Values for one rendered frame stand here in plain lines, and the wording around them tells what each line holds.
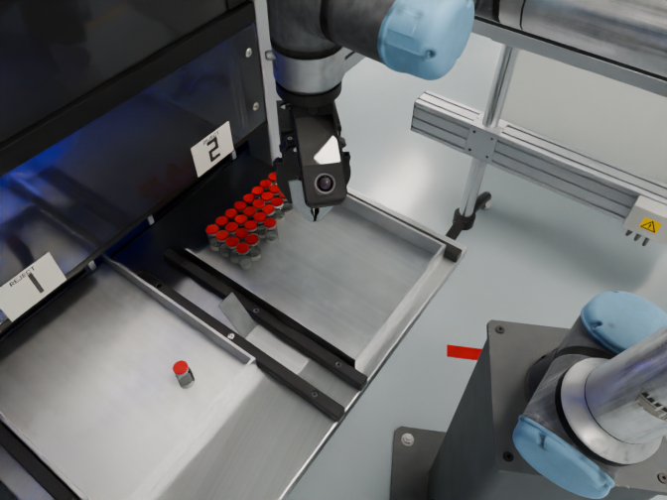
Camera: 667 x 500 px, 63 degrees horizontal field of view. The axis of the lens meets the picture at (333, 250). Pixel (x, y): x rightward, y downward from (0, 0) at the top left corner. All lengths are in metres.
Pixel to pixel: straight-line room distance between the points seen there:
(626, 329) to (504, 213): 1.58
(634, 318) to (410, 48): 0.47
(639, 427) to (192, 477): 0.52
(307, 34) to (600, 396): 0.46
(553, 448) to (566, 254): 1.61
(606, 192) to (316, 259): 1.04
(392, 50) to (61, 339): 0.66
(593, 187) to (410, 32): 1.33
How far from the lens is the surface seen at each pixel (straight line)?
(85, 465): 0.81
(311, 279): 0.89
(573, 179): 1.74
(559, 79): 2.29
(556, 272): 2.16
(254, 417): 0.78
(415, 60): 0.46
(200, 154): 0.90
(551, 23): 0.55
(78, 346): 0.90
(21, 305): 0.82
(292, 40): 0.54
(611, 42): 0.54
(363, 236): 0.94
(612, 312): 0.77
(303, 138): 0.58
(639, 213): 1.69
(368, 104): 2.75
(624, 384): 0.60
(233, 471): 0.76
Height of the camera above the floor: 1.60
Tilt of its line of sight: 51 degrees down
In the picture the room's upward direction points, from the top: straight up
